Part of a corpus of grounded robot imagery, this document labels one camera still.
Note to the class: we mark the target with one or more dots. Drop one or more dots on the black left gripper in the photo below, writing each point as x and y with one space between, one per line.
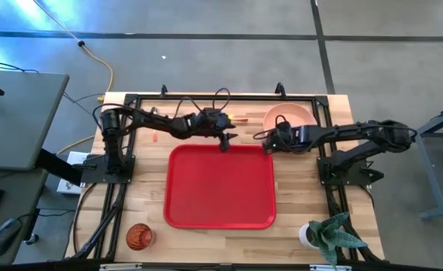
213 131

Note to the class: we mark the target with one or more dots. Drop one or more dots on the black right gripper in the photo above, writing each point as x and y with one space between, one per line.
296 137

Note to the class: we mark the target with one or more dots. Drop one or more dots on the pink round plate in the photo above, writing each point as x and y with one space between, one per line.
292 112

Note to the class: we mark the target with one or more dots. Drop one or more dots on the orange faceted cup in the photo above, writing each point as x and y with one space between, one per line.
139 237

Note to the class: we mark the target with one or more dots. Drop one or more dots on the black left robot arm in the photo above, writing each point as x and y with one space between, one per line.
110 124

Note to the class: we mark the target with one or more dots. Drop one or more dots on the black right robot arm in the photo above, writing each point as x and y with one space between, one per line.
375 133

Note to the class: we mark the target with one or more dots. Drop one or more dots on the red plastic tray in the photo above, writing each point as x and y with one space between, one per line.
219 188

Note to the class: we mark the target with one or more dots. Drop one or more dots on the white plant pot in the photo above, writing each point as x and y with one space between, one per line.
304 236

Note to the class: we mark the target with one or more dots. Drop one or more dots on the green succulent plant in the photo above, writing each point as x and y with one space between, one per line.
332 235

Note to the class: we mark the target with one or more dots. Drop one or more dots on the white box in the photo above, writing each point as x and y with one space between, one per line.
74 158

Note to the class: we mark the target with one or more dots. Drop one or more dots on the grey desk top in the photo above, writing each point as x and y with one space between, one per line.
18 120

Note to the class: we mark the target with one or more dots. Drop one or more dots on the dark desk with keyboard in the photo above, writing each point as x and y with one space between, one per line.
14 195

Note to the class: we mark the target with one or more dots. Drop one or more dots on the black computer mouse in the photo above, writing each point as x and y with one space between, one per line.
3 236

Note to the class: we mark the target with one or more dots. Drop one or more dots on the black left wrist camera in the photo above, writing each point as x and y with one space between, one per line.
215 116

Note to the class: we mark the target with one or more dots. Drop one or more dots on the black aluminium table frame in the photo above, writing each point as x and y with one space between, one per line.
243 97

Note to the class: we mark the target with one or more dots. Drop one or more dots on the black frame clamp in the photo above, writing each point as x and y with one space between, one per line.
280 89
164 90

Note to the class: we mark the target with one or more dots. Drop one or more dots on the grey metal table frame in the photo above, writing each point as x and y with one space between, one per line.
429 173

